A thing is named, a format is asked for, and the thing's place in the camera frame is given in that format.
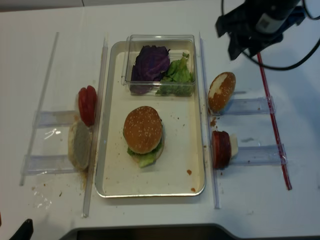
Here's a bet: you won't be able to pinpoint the clear rail upper left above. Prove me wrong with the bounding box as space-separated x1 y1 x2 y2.
32 110 79 129

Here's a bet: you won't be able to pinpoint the red strip on table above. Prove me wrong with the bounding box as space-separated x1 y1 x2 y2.
259 66 293 191

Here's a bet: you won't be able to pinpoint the tomato slices stack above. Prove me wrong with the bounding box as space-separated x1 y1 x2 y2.
78 85 97 127

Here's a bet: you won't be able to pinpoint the clear rail upper right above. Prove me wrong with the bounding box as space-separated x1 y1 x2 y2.
216 97 276 116

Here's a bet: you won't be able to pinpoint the clear rail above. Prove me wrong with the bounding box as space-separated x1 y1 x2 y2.
216 97 276 116
32 110 79 129
21 155 77 176
229 145 288 167

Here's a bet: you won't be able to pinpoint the sesame bun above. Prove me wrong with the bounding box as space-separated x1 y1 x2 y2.
123 106 163 155
208 72 236 113

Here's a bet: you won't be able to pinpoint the clear rail lower left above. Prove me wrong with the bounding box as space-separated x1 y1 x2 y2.
21 155 77 176

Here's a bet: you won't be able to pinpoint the clear long guide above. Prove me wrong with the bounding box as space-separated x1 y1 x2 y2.
81 36 108 218
199 32 221 209

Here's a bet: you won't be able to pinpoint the clear long guide right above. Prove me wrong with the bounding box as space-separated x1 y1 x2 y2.
199 32 221 209

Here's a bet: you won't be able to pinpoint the clear plastic lettuce box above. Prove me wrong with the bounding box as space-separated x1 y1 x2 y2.
122 34 196 97

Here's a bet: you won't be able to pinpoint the sliced meat patties stack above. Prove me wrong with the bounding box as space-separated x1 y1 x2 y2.
211 131 231 169

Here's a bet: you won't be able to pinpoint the purple cabbage in box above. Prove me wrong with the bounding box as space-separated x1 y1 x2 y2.
130 45 170 83

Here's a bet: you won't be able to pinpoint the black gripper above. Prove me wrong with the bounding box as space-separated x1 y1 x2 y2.
215 0 285 61

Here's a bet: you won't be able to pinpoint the clear long guide left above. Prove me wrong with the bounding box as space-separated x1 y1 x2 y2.
81 36 108 218

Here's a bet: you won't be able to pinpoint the clear rail lower right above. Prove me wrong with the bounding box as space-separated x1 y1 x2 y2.
229 145 288 167

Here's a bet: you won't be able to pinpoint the black object bottom left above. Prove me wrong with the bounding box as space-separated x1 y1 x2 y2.
9 218 34 240

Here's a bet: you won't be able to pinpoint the assembled burger stack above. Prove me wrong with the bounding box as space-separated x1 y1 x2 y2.
122 106 165 168

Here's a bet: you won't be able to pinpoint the metal baking tray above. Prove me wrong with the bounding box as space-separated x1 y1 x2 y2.
95 41 206 198

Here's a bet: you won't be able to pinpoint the black cable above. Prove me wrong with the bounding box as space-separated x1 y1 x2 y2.
221 0 320 71

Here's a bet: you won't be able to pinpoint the clear thin strip far left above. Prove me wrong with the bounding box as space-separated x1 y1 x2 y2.
19 32 60 186

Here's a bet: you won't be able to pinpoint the dark monitor edge bottom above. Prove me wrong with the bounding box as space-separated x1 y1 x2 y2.
61 224 240 240

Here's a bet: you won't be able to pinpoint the white bottom bun slices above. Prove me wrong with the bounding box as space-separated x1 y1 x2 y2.
68 120 92 171

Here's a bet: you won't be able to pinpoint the green lettuce in box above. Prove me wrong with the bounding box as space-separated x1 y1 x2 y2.
155 52 194 97

